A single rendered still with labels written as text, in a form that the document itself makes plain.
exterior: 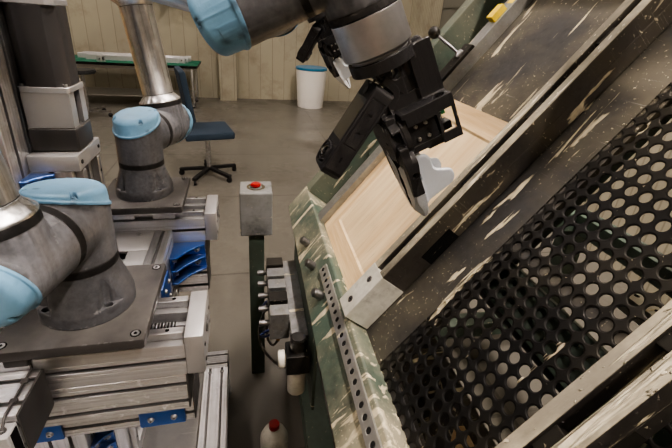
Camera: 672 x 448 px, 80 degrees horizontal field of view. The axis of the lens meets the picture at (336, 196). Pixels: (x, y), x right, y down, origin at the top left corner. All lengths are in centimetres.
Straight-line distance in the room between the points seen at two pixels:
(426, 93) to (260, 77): 764
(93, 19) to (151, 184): 719
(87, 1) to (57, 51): 739
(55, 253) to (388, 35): 51
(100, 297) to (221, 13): 53
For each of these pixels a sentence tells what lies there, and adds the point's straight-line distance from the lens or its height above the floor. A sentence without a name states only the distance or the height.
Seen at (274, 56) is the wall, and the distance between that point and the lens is 803.
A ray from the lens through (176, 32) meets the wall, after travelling 805.
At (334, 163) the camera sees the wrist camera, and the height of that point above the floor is 139.
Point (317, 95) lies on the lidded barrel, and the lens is 741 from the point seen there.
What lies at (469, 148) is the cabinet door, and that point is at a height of 126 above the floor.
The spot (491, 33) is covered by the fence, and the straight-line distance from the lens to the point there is 138.
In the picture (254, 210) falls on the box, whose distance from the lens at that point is 152.
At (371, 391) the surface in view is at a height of 91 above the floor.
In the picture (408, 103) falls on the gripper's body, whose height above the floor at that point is 145.
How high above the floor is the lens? 153
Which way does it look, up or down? 24 degrees down
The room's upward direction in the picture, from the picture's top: 4 degrees clockwise
